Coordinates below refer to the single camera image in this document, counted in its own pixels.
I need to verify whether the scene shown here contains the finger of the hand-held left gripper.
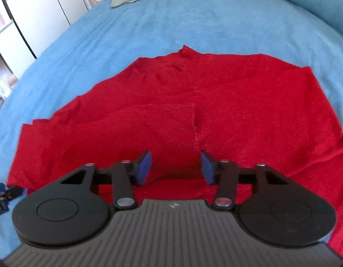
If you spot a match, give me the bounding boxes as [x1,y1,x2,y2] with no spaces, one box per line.
[0,183,23,219]

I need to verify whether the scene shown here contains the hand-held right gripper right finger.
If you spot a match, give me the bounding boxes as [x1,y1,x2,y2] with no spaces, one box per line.
[200,150,289,209]

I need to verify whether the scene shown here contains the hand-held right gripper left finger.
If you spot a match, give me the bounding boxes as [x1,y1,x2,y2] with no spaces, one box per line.
[59,150,152,208]

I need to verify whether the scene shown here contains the red knit sweater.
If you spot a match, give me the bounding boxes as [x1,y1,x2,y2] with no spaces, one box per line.
[6,44,343,258]

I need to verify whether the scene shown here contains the white shelf unit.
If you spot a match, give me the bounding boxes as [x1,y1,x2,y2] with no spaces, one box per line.
[0,22,24,117]

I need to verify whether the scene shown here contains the blue bed blanket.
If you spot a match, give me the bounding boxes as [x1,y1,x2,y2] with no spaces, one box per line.
[0,0,343,260]

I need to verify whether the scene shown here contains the white wardrobe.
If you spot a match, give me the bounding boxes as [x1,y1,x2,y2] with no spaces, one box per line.
[0,0,92,62]

